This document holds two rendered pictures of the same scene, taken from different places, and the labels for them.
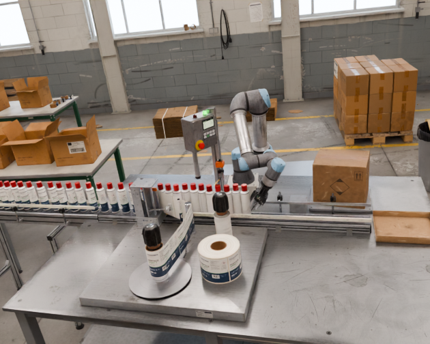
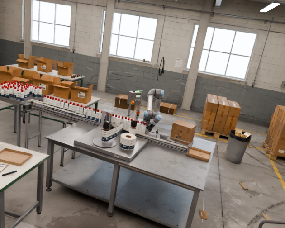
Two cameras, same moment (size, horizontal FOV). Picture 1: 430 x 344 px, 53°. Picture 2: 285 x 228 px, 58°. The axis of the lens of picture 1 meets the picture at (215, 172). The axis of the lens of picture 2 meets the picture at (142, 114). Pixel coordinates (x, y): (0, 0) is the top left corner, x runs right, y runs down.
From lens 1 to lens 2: 135 cm
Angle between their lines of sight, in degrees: 7
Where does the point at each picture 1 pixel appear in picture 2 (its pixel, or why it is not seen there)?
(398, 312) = (182, 173)
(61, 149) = (74, 94)
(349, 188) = (184, 135)
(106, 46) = (104, 58)
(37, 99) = (66, 72)
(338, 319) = (161, 169)
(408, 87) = (235, 115)
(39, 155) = (64, 94)
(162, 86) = (125, 84)
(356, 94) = (211, 111)
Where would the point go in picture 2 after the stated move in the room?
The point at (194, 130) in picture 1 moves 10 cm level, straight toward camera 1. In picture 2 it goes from (132, 96) to (132, 97)
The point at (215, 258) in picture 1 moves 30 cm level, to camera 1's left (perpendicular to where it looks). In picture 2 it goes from (125, 139) to (102, 135)
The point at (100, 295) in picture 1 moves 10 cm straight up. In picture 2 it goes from (81, 141) to (82, 134)
